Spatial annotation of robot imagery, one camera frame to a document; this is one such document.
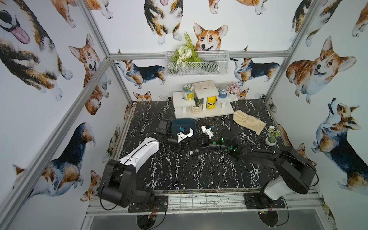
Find teal plastic storage box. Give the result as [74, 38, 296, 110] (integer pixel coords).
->
[170, 118, 196, 138]

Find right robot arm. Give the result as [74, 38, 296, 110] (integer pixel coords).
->
[196, 137, 318, 202]

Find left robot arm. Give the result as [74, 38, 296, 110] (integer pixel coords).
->
[98, 119, 178, 208]

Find black hex nut cluster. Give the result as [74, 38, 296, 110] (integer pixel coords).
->
[189, 149, 207, 162]

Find woven pot green plant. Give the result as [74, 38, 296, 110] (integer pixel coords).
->
[190, 96, 203, 114]

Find beige work glove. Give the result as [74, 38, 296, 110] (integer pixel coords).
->
[233, 110, 266, 136]

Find white tiered display shelf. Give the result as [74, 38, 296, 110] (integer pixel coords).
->
[173, 80, 238, 119]

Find yellow can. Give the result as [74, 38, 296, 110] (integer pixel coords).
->
[206, 96, 217, 109]

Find green label tin can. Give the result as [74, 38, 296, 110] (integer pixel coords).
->
[183, 84, 195, 101]

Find small potted white flower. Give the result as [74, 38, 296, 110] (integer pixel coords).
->
[265, 126, 281, 146]

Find pink flower pot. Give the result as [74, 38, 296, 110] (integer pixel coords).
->
[226, 82, 241, 100]

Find artificial green white flowers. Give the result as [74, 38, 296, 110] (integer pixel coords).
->
[172, 32, 202, 68]

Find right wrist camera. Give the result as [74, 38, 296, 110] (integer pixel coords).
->
[201, 126, 214, 139]

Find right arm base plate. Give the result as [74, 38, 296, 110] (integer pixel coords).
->
[243, 193, 286, 210]

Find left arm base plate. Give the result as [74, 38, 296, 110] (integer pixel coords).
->
[128, 195, 169, 213]

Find white wire wall basket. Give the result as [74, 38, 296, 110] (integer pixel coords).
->
[165, 51, 230, 76]

